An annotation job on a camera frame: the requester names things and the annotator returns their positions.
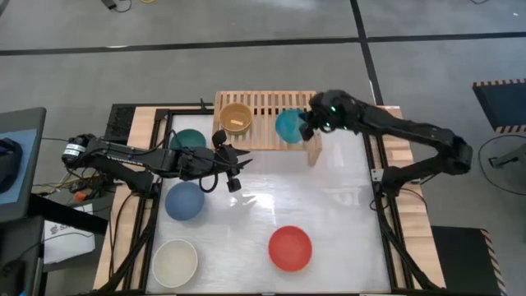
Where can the black power adapter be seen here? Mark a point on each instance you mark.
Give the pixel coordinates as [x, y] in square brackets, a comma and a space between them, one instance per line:
[109, 4]

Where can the dark navy bag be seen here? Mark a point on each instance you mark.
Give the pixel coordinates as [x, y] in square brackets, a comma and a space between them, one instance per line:
[9, 164]

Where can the black mat with striped edge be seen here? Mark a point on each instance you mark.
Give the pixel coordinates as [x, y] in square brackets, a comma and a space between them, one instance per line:
[460, 263]

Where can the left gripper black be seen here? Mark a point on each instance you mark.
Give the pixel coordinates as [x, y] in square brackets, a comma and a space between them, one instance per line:
[205, 162]

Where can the silver metal mounting bracket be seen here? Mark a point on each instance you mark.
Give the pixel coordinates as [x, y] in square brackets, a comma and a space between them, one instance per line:
[377, 174]

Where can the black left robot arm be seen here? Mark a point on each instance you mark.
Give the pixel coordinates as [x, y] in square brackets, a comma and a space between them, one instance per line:
[123, 154]

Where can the grey metal stand base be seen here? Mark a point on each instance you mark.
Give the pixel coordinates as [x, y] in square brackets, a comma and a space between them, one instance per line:
[513, 156]

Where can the white bowl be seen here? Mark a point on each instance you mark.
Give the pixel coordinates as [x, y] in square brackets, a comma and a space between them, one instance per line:
[175, 263]

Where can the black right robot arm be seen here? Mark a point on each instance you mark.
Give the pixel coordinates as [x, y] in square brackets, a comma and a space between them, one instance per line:
[411, 127]

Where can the dark teal bowl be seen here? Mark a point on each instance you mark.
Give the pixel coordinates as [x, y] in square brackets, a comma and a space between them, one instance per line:
[189, 140]

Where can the white table cover sheet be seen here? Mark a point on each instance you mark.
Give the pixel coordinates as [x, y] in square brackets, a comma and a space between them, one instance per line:
[328, 230]

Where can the yellow translucent bowl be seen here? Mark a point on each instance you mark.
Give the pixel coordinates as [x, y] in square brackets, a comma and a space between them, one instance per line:
[230, 115]

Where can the red bowl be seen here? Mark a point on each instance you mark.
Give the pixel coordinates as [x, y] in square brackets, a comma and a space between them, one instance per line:
[290, 248]

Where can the cyan bowl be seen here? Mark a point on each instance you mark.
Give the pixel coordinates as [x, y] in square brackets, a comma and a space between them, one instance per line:
[287, 125]

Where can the wooden slatted shelf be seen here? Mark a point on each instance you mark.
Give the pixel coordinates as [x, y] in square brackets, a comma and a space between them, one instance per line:
[263, 141]

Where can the blue bowl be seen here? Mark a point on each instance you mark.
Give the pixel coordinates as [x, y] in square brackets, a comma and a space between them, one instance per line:
[185, 201]

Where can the grey chair with blue cushion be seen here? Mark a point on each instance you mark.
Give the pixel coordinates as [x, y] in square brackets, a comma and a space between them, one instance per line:
[24, 119]

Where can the black side desk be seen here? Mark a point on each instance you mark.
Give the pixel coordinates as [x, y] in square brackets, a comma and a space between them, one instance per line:
[16, 240]

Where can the small orange item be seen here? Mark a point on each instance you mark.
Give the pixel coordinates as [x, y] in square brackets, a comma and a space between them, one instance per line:
[80, 196]

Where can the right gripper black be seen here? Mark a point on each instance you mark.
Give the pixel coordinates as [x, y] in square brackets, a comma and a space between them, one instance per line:
[335, 111]

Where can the black frame clamp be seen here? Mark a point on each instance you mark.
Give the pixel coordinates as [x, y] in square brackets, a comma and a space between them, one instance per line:
[203, 104]

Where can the white printed paper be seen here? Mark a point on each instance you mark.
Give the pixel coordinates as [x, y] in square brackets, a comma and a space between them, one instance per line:
[65, 246]

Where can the black perforated box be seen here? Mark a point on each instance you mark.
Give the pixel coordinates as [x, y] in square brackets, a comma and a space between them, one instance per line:
[119, 121]

